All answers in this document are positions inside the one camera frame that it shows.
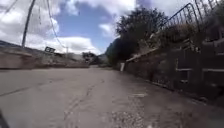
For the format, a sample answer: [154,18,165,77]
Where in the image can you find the distant trees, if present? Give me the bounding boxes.
[81,51,101,66]

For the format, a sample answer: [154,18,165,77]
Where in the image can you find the dark leafy tree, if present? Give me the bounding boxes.
[105,7,169,67]

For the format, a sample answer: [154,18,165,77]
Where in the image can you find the sign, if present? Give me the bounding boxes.
[44,46,56,54]

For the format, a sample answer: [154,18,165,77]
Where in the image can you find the dry grass slope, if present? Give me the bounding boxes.
[133,6,224,58]

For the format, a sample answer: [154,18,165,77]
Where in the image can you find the grey concrete road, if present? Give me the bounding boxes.
[0,66,224,128]

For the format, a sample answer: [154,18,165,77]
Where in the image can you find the metal railing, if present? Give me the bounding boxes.
[156,0,224,36]

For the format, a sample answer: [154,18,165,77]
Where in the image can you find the utility pole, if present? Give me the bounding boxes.
[21,0,37,48]

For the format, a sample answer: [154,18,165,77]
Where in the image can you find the dark block retaining wall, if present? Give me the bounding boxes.
[119,31,224,108]

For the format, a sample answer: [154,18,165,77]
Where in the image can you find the overhead wires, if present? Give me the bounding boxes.
[0,0,68,51]

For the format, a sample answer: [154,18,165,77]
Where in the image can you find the grey concrete wall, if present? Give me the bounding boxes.
[0,39,90,70]

